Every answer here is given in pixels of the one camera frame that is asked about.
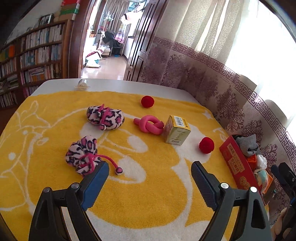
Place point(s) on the patterned beige curtain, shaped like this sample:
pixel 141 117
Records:
pixel 196 58

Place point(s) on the pastel striped sock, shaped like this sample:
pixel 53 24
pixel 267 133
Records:
pixel 260 177

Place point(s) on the rows of books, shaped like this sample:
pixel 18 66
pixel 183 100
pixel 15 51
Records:
pixel 37 58

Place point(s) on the pink leopard plush slipper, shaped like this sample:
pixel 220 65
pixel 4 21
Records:
pixel 111 118
pixel 81 150

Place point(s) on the red cardboard box container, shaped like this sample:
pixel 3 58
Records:
pixel 233 157

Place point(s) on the red pompom ball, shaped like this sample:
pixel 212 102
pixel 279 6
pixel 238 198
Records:
pixel 206 145
pixel 147 101

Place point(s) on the small yellow carton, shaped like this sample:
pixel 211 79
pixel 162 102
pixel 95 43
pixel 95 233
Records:
pixel 177 133

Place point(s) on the pink foam knot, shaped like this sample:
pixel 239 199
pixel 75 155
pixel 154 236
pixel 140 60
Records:
pixel 148 126

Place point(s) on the yellow and white towel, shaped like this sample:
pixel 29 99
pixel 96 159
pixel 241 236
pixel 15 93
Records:
pixel 150 185

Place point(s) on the white coat rack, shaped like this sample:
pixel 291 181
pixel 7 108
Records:
pixel 106 27

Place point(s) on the stacked coloured boxes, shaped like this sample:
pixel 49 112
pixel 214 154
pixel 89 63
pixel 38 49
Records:
pixel 69 10

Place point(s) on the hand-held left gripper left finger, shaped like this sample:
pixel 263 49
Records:
pixel 96 185

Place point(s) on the picture frame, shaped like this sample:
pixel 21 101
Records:
pixel 46 19

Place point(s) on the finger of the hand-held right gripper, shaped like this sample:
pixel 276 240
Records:
pixel 285 176

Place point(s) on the grey knit sock black cuff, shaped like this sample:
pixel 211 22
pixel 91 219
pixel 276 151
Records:
pixel 249 144

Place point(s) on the dark wooden door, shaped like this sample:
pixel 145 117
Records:
pixel 141 41

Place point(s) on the dark clothes on chair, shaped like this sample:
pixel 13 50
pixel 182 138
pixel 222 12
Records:
pixel 109 38

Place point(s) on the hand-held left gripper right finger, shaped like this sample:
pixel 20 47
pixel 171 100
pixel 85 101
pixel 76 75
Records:
pixel 203 183

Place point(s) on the person's right hand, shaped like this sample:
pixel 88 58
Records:
pixel 278 221

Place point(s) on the wooden bookshelf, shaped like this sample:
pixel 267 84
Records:
pixel 66 46

